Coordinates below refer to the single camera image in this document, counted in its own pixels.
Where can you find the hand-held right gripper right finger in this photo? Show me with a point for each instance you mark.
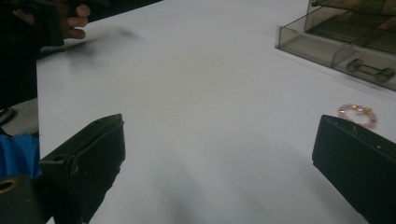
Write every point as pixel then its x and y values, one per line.
pixel 358 158

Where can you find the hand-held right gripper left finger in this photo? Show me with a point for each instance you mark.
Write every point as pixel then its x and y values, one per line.
pixel 93 155

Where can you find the smoky clear drawer organizer box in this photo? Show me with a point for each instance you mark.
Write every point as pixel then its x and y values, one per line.
pixel 342 40

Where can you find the blue cloth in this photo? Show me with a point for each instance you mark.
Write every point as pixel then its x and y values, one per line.
pixel 18 155

